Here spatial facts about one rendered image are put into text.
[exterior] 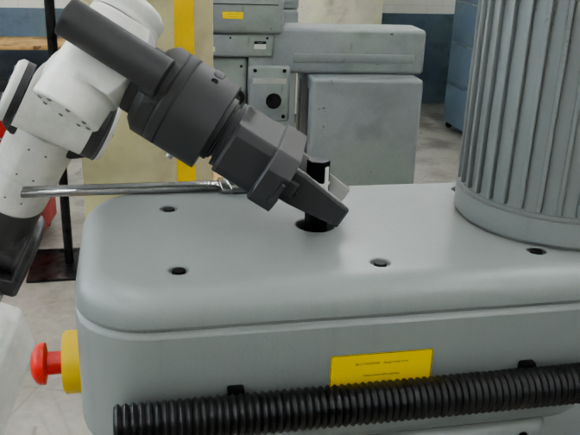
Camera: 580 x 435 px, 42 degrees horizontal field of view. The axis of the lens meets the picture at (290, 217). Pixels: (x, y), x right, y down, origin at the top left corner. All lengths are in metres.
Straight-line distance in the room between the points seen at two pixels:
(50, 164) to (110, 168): 1.48
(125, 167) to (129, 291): 1.89
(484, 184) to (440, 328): 0.16
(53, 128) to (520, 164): 0.53
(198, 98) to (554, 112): 0.31
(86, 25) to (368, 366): 0.36
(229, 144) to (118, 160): 1.82
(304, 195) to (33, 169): 0.44
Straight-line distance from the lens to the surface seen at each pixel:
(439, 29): 10.53
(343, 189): 0.73
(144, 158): 2.47
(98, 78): 0.67
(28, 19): 9.76
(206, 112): 0.65
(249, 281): 0.60
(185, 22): 2.38
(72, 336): 0.74
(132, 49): 0.64
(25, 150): 0.99
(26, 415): 3.82
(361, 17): 9.22
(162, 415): 0.60
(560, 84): 0.68
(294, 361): 0.62
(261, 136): 0.66
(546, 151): 0.69
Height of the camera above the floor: 2.15
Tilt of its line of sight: 21 degrees down
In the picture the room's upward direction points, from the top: 2 degrees clockwise
